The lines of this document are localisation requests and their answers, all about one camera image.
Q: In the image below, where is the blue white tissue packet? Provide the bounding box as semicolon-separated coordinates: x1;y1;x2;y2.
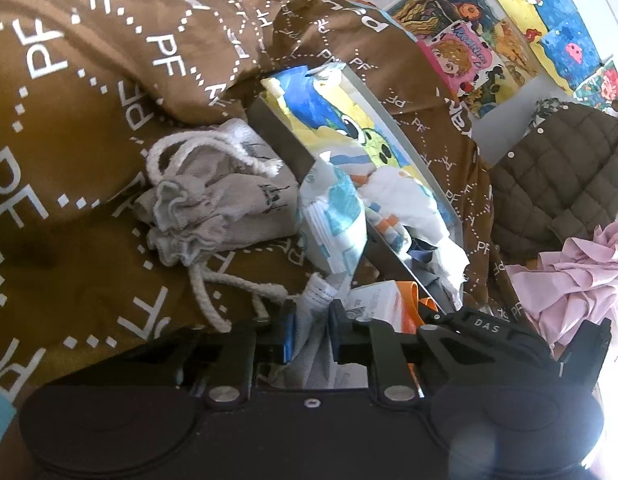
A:
298;158;367;278

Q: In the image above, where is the grey drawstring cloth pouch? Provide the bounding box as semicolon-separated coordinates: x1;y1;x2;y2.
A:
134;118;298;333

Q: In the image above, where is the pink crumpled cloth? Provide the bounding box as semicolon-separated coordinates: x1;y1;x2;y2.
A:
507;222;618;347

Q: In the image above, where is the grey box with frog drawing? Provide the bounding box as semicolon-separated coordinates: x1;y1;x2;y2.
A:
248;63;469;312

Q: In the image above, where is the brown quilted jacket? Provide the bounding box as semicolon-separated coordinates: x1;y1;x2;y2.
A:
489;99;618;262

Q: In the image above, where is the pink anime girl poster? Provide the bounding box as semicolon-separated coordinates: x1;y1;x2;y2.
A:
419;21;506;100

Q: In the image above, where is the red haired girl poster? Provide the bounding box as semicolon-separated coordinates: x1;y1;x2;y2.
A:
574;58;618;116

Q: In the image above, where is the brown PF patterned duvet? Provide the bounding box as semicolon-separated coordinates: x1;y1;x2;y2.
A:
0;0;521;404

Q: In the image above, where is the dark sunflower painting poster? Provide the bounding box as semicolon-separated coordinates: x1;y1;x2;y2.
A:
390;0;537;118

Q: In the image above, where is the blue yellow sea poster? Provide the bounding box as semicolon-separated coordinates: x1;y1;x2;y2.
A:
497;0;602;92

